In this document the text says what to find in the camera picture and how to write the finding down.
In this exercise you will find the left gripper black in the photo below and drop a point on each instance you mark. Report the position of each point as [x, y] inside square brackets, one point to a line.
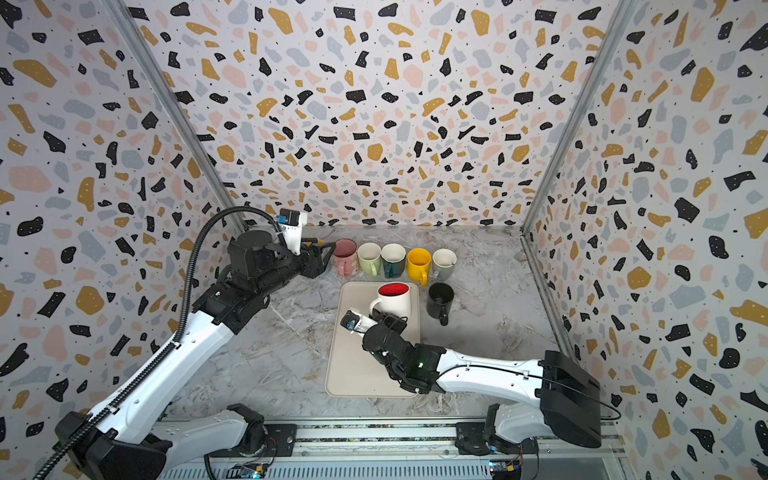
[313, 260]

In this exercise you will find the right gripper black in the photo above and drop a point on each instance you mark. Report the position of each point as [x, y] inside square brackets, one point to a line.
[379, 327]

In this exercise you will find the pink patterned mug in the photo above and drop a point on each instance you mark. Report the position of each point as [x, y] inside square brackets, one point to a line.
[345, 257]

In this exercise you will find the white mug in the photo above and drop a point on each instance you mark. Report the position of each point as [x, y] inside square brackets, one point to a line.
[393, 298]

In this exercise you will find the light green mug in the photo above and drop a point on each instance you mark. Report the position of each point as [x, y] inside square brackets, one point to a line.
[369, 259]

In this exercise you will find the black mug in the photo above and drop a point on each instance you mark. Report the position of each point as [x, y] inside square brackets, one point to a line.
[439, 302]

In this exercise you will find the dark green mug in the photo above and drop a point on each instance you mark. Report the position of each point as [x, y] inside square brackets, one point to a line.
[393, 257]

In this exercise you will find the yellow mug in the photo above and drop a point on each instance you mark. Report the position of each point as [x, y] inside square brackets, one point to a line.
[418, 265]

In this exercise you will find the grey mug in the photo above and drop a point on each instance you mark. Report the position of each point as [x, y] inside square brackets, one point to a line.
[443, 264]

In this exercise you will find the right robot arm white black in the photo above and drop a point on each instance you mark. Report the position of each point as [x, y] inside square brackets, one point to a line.
[548, 396]

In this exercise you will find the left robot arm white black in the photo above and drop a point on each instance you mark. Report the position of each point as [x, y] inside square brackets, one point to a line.
[121, 438]

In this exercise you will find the beige rectangular tray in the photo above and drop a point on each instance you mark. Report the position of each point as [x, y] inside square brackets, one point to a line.
[351, 371]

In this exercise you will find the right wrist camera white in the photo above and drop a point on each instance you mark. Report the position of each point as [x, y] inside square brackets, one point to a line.
[356, 322]

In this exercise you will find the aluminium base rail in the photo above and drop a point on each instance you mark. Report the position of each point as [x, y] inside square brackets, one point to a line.
[409, 448]

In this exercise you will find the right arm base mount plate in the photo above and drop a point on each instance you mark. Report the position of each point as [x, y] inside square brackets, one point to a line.
[472, 439]

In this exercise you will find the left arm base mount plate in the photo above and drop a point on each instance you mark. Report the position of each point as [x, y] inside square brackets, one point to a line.
[270, 441]

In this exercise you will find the aluminium corner post right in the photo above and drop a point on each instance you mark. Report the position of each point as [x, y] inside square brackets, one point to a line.
[615, 28]

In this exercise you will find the aluminium corner post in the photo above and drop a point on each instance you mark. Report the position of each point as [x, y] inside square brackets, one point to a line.
[615, 28]
[123, 21]

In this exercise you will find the aluminium corner post left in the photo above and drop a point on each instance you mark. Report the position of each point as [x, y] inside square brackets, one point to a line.
[123, 21]

